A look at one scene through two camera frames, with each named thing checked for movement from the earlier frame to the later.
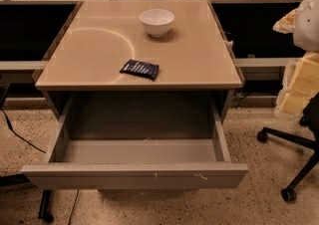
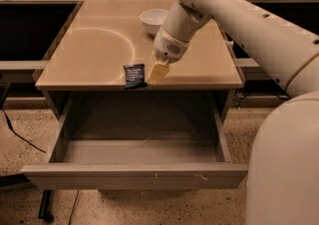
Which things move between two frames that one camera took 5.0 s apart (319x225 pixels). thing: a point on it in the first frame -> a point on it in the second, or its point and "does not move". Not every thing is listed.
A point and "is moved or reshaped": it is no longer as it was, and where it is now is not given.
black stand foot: x=44 y=208 does not move
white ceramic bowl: x=157 y=21 does not move
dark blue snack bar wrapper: x=149 y=70 is moved or reshaped
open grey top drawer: x=139 y=140 does not move
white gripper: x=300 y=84 -> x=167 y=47
